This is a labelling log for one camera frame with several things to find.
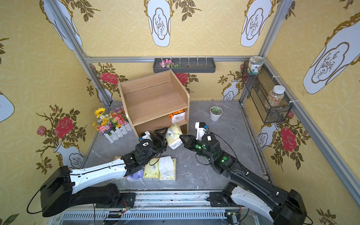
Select yellow green floral tissue pack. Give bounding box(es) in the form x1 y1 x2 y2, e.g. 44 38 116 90
143 157 160 181

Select black wire wall basket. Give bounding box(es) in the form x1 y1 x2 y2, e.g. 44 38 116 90
245 65 292 123

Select printed jar on basket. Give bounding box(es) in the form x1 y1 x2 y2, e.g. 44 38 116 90
247 56 265 75

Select purple Vinda tissue pack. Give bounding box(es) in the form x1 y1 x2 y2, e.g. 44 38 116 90
126 167 144 182

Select pink flowers in tray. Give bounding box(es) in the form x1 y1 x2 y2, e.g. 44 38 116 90
159 59 180 68

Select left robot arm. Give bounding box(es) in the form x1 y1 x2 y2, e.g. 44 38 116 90
37 127 168 218

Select artificial flowers white fence planter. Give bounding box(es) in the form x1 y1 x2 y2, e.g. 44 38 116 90
93 106 132 143

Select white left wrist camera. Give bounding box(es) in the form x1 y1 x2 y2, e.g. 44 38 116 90
139 131 152 141

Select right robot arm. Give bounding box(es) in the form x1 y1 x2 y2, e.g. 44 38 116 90
180 133 308 225

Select wooden shelf unit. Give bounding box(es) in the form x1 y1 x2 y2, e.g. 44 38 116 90
118 70 190 138

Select white floral tissue pack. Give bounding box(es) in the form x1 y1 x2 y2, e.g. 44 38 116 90
159 156 176 182

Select glass jar white lid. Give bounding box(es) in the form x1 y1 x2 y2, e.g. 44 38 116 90
265 85 286 110

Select grey wall tray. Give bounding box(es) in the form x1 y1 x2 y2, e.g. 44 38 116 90
153 57 216 73

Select orange white tissue box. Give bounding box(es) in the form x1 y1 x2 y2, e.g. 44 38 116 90
168 110 186 124

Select small potted cactus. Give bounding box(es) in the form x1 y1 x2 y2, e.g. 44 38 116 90
210 106 223 122

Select metal base rail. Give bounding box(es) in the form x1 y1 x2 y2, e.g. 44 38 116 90
48 187 275 225

